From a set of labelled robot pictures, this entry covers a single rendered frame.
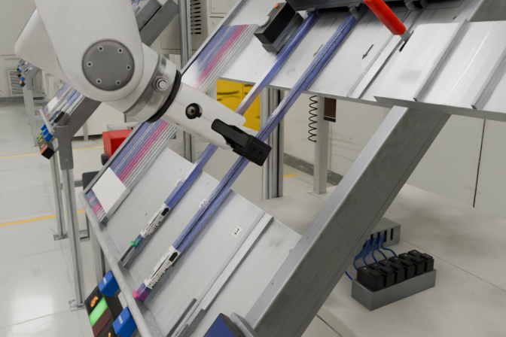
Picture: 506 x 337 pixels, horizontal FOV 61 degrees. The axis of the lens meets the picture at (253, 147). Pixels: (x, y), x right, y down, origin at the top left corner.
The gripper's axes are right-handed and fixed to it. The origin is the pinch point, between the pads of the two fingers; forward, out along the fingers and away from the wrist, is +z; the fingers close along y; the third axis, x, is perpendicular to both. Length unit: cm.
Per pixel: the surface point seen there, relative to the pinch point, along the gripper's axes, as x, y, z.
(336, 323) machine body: 18.2, -4.1, 28.3
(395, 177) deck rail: -3.8, -21.0, 4.7
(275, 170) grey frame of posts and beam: -1, 49, 40
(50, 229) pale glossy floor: 87, 210, 33
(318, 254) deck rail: 7.1, -21.1, -0.1
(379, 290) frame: 10.0, -6.0, 31.7
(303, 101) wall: -71, 237, 167
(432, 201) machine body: -15, 24, 76
